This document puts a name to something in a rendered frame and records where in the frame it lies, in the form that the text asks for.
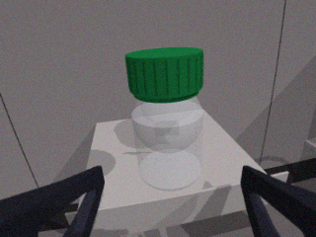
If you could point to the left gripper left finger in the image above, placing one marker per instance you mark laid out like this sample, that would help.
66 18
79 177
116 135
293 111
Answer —
22 215

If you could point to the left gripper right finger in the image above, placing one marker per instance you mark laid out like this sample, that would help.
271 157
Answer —
296 204

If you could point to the clear bottle with green cap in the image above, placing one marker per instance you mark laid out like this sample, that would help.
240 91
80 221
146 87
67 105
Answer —
167 117

